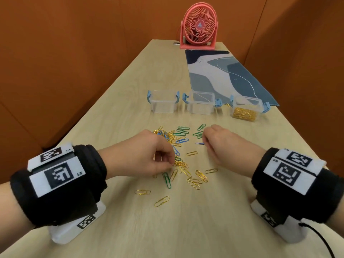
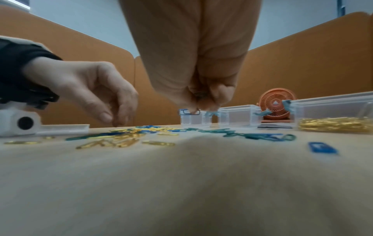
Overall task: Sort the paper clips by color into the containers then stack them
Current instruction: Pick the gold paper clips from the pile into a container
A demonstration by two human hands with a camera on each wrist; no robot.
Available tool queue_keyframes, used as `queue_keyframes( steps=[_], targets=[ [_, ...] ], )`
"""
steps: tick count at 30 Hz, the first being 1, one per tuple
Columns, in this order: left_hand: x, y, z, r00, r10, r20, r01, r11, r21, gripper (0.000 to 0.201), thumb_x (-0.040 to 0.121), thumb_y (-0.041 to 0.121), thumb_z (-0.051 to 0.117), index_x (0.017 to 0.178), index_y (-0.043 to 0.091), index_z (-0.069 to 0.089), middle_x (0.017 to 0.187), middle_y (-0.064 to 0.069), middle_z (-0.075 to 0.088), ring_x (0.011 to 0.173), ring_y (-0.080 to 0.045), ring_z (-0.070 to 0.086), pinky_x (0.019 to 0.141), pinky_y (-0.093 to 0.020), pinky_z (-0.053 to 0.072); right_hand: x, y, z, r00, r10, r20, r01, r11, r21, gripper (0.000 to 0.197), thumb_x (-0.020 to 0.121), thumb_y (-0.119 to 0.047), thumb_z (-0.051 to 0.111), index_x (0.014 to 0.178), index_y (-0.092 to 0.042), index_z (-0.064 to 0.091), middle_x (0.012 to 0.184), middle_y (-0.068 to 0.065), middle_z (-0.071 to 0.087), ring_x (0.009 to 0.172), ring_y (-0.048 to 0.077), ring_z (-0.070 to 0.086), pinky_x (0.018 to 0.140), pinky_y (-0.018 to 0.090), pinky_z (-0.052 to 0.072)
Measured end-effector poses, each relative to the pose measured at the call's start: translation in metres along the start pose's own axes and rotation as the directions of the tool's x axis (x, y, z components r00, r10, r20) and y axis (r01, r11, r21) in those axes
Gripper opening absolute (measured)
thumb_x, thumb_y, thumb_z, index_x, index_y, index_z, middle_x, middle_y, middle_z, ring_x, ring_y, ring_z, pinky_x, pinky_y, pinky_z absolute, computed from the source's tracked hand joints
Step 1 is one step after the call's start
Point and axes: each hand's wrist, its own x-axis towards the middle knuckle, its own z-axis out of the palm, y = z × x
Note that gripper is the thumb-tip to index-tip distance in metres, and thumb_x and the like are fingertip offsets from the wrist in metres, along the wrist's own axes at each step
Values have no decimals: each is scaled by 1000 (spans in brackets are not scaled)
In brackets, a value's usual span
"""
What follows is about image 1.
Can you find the blue patterned desk mat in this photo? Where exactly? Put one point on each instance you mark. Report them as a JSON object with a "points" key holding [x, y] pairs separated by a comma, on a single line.
{"points": [[242, 80]]}

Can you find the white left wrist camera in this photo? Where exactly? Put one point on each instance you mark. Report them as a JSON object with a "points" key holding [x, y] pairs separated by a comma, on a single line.
{"points": [[64, 235]]}

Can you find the black left wristband with tags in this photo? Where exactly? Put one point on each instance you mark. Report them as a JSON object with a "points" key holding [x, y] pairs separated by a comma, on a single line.
{"points": [[75, 204]]}

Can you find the black wristband with tags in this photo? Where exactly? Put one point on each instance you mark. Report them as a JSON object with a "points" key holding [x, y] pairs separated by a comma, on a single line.
{"points": [[268, 196], [75, 204]]}

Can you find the heap of gold paper clips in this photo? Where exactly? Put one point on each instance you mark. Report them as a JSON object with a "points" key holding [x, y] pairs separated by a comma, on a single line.
{"points": [[244, 114]]}

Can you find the pile of mixed paper clips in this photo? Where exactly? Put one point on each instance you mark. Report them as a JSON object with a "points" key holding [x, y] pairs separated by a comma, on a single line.
{"points": [[182, 166]]}

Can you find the pink desk fan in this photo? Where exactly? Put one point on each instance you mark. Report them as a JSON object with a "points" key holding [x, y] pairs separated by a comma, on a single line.
{"points": [[199, 24]]}

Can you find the person's left hand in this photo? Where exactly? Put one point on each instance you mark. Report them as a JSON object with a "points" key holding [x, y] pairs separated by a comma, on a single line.
{"points": [[134, 155]]}

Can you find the clear box with blue latches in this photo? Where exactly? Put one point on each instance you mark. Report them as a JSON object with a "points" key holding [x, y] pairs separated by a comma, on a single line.
{"points": [[247, 102], [201, 107], [163, 106]]}

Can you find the person's right hand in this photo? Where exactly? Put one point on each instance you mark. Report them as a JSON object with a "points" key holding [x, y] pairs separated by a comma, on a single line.
{"points": [[233, 150]]}

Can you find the person's right forearm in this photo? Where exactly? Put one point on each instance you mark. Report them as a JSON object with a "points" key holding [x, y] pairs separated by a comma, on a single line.
{"points": [[337, 217]]}

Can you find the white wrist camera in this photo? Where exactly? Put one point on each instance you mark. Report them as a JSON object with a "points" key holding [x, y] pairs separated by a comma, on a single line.
{"points": [[290, 231], [64, 235]]}

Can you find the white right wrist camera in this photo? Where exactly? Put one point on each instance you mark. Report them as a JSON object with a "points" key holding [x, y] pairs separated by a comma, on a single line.
{"points": [[290, 231]]}

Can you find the black right wristband with tags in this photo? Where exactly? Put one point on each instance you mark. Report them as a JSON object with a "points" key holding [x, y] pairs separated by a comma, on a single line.
{"points": [[268, 196]]}

